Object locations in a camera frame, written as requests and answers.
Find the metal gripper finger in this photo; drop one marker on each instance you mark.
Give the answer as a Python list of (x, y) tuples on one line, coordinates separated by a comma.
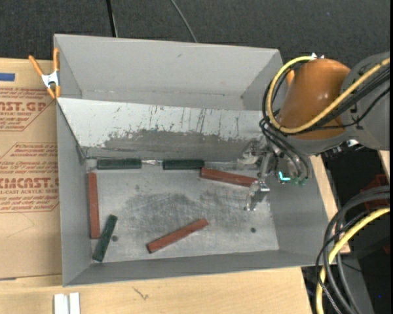
[(248, 159), (257, 191)]

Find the red-brown flat block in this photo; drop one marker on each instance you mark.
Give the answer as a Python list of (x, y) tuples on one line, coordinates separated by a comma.
[(227, 177), (93, 208), (177, 235)]

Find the dark green flat block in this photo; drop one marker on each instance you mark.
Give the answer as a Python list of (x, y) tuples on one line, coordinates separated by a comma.
[(119, 163), (183, 164), (104, 238)]

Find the grey metal bin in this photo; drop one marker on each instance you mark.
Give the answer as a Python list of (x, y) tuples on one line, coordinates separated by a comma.
[(170, 77)]

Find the brown cardboard board red print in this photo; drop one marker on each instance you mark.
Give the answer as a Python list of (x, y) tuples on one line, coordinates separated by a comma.
[(26, 240)]

